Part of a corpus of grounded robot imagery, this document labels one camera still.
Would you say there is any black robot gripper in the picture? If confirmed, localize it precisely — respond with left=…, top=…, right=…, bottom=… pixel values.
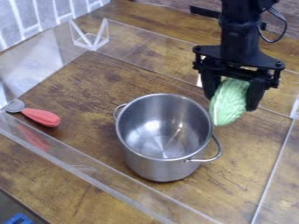
left=193, top=24, right=286, bottom=111

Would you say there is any green bumpy gourd toy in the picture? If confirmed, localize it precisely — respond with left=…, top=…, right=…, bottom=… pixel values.
left=210, top=79, right=250, bottom=126

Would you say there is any silver steel pot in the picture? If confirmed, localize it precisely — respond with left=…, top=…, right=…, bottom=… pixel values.
left=114, top=93, right=218, bottom=182

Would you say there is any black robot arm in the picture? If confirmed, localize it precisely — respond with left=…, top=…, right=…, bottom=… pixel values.
left=193, top=0, right=286, bottom=111

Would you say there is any blue object at corner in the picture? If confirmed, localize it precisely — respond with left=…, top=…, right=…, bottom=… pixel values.
left=4, top=213, right=34, bottom=224

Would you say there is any clear acrylic front barrier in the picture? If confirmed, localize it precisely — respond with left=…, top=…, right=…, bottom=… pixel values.
left=0, top=112, right=219, bottom=224

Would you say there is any black wall strip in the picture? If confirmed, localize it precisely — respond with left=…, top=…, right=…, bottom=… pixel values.
left=190, top=5, right=267, bottom=31

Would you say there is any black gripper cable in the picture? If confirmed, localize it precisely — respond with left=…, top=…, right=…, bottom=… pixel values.
left=257, top=7, right=289, bottom=44

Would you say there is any clear acrylic corner bracket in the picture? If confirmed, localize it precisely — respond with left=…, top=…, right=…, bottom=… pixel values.
left=70, top=18, right=110, bottom=51

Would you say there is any red handled metal spatula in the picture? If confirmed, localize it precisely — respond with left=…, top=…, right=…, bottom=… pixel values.
left=4, top=99, right=62, bottom=127

